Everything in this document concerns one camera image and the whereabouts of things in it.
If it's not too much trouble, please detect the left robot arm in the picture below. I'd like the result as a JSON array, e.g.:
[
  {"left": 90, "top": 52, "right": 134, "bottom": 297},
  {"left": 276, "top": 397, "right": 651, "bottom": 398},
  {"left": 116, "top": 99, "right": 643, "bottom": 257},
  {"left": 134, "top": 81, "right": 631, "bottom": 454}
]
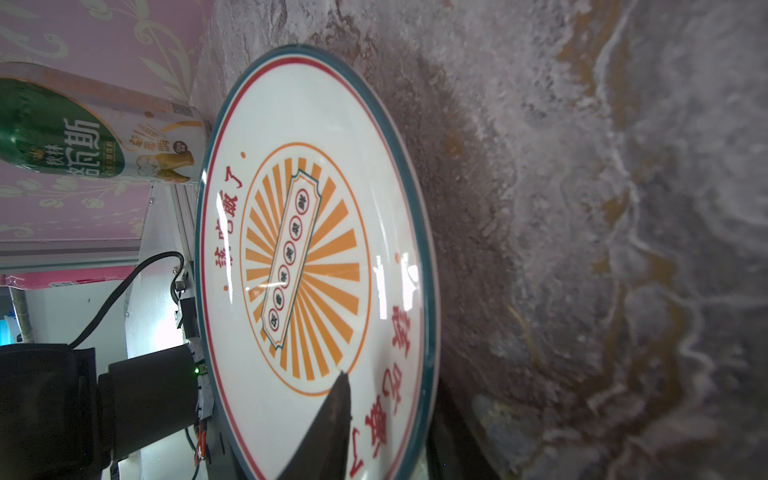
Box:
[{"left": 1, "top": 344, "right": 198, "bottom": 479}]

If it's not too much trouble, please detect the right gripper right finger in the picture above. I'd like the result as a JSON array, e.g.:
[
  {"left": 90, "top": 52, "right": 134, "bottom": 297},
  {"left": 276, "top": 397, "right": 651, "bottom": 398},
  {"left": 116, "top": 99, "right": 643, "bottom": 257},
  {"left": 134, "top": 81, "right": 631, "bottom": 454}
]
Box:
[{"left": 427, "top": 383, "right": 499, "bottom": 479}]

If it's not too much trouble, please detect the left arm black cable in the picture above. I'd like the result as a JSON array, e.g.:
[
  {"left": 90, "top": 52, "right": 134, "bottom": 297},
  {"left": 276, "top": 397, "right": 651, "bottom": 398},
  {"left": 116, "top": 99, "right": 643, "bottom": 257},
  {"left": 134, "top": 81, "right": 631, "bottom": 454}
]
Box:
[{"left": 68, "top": 250, "right": 187, "bottom": 349}]

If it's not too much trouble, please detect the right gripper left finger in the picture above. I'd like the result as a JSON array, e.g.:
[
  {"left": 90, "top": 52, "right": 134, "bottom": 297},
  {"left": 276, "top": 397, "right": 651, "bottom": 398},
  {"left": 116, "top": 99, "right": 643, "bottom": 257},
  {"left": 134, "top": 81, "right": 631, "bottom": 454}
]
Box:
[{"left": 279, "top": 372, "right": 352, "bottom": 479}]

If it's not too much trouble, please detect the orange sunburst plate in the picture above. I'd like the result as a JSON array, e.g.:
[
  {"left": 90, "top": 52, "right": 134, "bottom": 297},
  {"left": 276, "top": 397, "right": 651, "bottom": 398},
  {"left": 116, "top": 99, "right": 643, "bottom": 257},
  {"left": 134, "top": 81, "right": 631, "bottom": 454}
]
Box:
[{"left": 195, "top": 45, "right": 440, "bottom": 479}]

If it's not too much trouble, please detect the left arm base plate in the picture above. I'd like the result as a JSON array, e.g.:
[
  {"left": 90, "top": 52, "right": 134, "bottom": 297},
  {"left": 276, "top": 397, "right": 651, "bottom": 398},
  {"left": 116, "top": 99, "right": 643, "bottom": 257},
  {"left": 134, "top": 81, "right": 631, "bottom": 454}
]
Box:
[{"left": 176, "top": 297, "right": 245, "bottom": 479}]

